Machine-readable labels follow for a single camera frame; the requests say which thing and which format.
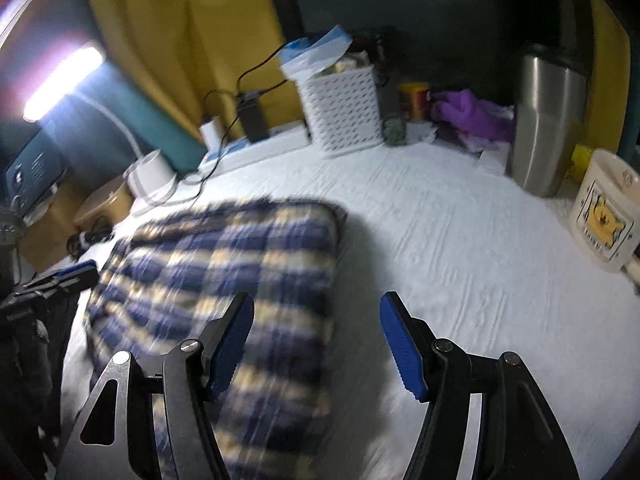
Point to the black charger adapter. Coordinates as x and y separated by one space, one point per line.
251 118

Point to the brown paper bowl with lid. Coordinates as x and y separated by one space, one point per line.
112 200

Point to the white power strip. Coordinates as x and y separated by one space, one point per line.
241 153

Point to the white blue plastic bag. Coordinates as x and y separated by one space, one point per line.
302 59

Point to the tablet screen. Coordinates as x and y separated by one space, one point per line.
35 169

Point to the cream bear mug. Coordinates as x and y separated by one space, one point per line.
604 220

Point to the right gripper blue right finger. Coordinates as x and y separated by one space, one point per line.
411 344

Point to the small green textured jar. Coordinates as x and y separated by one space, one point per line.
394 131

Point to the purple cloth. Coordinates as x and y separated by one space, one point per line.
480 118

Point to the white charger adapter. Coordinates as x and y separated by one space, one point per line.
212 131

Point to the stainless steel tumbler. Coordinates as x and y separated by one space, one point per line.
549 118

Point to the blue yellow plaid pants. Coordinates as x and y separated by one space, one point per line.
163 283

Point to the white perforated plastic basket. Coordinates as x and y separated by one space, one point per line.
341 111

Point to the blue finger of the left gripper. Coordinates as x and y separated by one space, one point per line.
74 278

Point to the white textured table cover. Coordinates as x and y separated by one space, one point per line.
487 266

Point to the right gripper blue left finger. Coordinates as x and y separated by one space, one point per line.
223 342

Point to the cardboard box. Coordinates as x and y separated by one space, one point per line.
45 241

